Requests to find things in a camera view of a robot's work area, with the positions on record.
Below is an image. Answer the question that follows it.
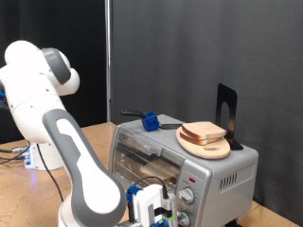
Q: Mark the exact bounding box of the black base cable silver connector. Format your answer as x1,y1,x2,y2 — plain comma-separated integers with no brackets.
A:
0,146,30,154

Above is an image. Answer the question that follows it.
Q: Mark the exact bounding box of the black metal bookend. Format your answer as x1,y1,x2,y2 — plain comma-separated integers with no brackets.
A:
215,83,244,151

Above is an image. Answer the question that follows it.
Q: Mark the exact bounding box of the oval wooden cutting board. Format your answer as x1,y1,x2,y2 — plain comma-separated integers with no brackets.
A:
175,127,232,161

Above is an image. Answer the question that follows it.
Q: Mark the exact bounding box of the blue cable clip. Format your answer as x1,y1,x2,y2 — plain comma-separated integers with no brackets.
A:
0,90,8,108
126,184,142,202

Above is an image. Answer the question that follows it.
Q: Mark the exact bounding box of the wire oven rack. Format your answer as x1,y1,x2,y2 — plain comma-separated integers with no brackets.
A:
115,150,181,193

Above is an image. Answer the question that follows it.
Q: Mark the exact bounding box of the black fabric backdrop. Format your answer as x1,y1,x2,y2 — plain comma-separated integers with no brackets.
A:
0,0,109,145

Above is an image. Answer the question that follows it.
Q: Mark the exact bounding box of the silver oven knob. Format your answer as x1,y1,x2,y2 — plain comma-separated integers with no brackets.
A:
176,211,191,227
178,187,196,205

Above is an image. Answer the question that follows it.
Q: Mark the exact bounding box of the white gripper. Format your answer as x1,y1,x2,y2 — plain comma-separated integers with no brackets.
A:
132,183,178,227

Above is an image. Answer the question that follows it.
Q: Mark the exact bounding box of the silver toaster oven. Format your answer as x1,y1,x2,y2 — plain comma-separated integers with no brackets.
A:
108,113,259,227

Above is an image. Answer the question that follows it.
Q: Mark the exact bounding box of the vertical metal pole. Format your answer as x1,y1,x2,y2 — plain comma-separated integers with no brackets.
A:
104,0,113,123

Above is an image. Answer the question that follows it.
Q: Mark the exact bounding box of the glass oven door with handle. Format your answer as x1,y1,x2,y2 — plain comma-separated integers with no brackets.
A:
110,126,187,218

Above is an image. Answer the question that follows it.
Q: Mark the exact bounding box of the metal spatula with blue block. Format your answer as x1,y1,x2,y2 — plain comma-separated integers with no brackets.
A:
120,110,184,132

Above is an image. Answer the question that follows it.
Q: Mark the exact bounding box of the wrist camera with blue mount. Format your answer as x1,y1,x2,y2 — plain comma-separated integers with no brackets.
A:
151,206,178,227

